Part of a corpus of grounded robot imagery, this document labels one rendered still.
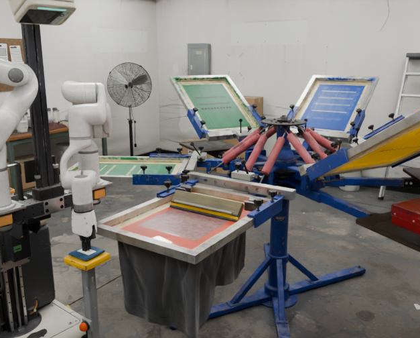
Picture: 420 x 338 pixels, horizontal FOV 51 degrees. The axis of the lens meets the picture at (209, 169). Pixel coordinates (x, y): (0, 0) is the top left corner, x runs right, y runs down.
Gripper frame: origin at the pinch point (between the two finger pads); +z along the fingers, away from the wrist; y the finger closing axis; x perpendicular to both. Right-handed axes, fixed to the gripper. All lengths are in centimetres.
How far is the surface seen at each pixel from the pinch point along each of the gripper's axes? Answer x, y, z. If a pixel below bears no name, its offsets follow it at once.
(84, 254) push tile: -2.4, 1.6, 2.6
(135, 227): 33.0, -4.0, 4.1
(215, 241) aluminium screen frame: 33, 40, 1
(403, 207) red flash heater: 84, 103, -11
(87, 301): -1.9, 0.4, 24.0
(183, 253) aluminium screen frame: 17.2, 35.4, 1.1
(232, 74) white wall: 490, -219, -46
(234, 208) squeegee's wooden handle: 67, 29, -1
